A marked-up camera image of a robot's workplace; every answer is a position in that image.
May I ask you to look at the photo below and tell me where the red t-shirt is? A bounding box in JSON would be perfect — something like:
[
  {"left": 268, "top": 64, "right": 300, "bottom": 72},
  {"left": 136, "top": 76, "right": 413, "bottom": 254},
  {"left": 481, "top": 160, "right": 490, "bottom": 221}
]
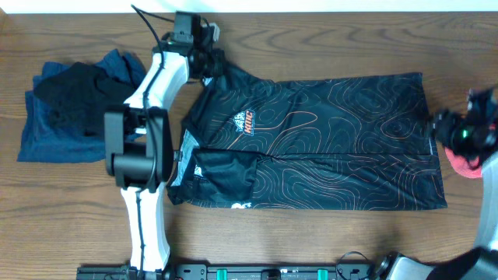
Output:
[{"left": 444, "top": 148, "right": 482, "bottom": 179}]

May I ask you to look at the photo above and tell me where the black orange patterned jersey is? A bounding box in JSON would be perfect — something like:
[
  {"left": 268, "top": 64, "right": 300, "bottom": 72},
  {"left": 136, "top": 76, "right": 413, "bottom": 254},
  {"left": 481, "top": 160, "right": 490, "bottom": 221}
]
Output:
[{"left": 167, "top": 66, "right": 447, "bottom": 211}]

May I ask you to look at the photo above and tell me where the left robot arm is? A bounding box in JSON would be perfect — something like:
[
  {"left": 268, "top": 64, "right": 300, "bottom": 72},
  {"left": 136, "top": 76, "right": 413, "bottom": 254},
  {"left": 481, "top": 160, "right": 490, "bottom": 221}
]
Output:
[{"left": 104, "top": 12, "right": 223, "bottom": 279}]

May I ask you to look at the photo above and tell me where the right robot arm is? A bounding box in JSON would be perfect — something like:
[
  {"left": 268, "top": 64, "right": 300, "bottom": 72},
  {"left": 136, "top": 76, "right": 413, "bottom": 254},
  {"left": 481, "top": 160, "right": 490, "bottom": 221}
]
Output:
[{"left": 366, "top": 109, "right": 497, "bottom": 279}]

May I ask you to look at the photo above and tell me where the folded black garment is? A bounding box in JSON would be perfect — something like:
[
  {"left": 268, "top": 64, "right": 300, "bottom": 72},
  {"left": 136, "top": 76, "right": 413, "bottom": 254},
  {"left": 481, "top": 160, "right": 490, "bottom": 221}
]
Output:
[{"left": 34, "top": 62, "right": 135, "bottom": 138}]

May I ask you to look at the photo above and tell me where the folded navy blue garment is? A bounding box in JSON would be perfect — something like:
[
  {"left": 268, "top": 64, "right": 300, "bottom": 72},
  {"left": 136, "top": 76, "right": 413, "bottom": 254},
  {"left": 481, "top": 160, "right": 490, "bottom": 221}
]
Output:
[{"left": 17, "top": 50, "right": 146, "bottom": 163}]

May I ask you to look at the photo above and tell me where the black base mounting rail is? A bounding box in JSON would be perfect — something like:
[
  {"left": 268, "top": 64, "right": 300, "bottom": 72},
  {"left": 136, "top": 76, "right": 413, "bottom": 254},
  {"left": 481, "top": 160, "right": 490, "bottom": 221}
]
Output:
[{"left": 76, "top": 251, "right": 391, "bottom": 280}]

